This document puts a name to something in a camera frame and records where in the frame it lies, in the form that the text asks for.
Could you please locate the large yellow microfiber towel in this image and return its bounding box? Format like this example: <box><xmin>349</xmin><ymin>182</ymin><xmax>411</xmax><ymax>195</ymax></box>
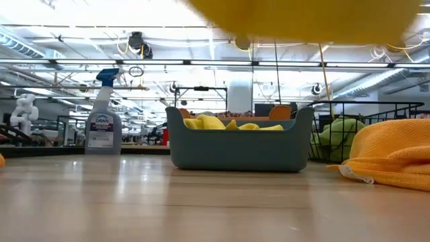
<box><xmin>183</xmin><ymin>114</ymin><xmax>285</xmax><ymax>131</ymax></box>

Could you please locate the small green microfiber towel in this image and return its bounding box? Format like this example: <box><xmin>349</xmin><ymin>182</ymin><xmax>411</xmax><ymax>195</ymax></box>
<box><xmin>309</xmin><ymin>131</ymin><xmax>337</xmax><ymax>163</ymax></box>

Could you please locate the large green microfiber towel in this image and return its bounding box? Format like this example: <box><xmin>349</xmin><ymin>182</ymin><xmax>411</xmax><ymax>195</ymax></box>
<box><xmin>317</xmin><ymin>117</ymin><xmax>366</xmax><ymax>152</ymax></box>

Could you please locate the small yellow microfiber towel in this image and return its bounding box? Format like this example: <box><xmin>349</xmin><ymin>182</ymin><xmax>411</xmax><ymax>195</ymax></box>
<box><xmin>185</xmin><ymin>0</ymin><xmax>423</xmax><ymax>47</ymax></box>

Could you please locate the teal plastic basket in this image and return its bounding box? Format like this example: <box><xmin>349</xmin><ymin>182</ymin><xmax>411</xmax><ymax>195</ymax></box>
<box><xmin>165</xmin><ymin>106</ymin><xmax>316</xmax><ymax>173</ymax></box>

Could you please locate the white pillar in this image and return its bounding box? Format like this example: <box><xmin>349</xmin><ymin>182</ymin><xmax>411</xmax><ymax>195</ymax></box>
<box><xmin>228</xmin><ymin>71</ymin><xmax>254</xmax><ymax>114</ymax></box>

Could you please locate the black monitor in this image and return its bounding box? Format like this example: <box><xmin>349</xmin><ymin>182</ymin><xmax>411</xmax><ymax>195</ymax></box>
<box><xmin>254</xmin><ymin>103</ymin><xmax>298</xmax><ymax>117</ymax></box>

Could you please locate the long light bar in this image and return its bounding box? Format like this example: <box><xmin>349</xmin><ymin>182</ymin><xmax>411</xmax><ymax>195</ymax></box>
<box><xmin>0</xmin><ymin>58</ymin><xmax>430</xmax><ymax>69</ymax></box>

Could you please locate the orange plastic basket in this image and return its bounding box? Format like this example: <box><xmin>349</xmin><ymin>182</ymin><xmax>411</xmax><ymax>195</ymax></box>
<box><xmin>177</xmin><ymin>105</ymin><xmax>294</xmax><ymax>122</ymax></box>

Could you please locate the blue-capped spray bottle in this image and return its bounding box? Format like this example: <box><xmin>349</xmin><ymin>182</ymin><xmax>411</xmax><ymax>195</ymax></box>
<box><xmin>84</xmin><ymin>68</ymin><xmax>123</xmax><ymax>155</ymax></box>

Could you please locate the white robot figure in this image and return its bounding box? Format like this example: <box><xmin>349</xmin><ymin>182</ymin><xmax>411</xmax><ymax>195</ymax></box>
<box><xmin>9</xmin><ymin>93</ymin><xmax>40</xmax><ymax>136</ymax></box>

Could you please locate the black gantry frame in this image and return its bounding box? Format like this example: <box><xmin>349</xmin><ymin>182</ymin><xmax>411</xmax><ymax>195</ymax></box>
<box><xmin>173</xmin><ymin>85</ymin><xmax>228</xmax><ymax>110</ymax></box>

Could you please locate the black cable with coil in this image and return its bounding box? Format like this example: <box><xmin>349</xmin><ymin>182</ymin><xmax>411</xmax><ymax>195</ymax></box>
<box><xmin>273</xmin><ymin>42</ymin><xmax>282</xmax><ymax>104</ymax></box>

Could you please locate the yellow cable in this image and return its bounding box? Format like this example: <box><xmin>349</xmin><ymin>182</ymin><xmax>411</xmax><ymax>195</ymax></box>
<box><xmin>318</xmin><ymin>42</ymin><xmax>334</xmax><ymax>118</ymax></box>

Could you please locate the black wire basket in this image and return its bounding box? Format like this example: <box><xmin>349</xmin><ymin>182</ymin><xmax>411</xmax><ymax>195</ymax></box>
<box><xmin>306</xmin><ymin>99</ymin><xmax>425</xmax><ymax>165</ymax></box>

